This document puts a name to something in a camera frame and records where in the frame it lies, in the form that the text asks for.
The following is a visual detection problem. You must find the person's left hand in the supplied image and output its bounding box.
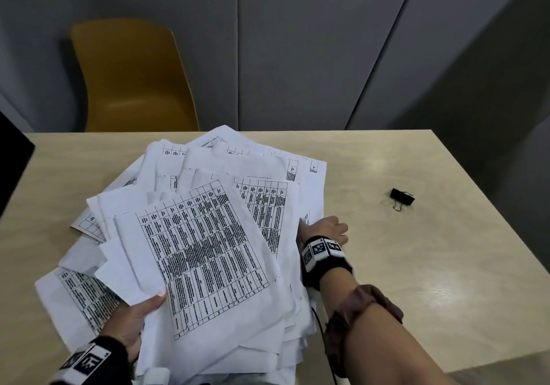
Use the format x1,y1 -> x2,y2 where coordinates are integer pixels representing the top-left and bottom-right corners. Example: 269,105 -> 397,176
99,289 -> 168,362

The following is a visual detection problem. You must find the person's right hand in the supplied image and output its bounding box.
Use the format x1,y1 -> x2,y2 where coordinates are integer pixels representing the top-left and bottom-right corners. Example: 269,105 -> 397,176
297,216 -> 349,247

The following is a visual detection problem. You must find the black binder clip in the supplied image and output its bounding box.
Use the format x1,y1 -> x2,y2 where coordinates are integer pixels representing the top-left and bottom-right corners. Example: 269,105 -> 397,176
390,187 -> 417,213

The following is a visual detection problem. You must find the pile of printed papers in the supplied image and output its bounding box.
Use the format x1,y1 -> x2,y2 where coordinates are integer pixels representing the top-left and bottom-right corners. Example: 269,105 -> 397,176
34,125 -> 327,385

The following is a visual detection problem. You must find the person's right forearm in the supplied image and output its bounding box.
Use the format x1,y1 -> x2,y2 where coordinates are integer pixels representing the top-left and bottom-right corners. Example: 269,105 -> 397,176
317,266 -> 456,385

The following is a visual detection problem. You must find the brown scrunchie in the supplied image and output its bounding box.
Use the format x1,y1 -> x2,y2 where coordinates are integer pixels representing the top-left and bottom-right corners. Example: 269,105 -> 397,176
323,285 -> 404,379

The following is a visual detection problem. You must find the black monitor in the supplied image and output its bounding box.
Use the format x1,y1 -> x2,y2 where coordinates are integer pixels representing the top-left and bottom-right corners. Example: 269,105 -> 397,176
0,112 -> 36,218

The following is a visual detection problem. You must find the yellow plastic chair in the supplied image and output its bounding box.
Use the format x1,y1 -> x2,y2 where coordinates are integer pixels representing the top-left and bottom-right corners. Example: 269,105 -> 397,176
70,19 -> 202,133

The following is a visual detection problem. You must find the black cable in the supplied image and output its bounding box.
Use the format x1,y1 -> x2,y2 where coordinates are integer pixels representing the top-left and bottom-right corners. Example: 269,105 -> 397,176
310,307 -> 340,385

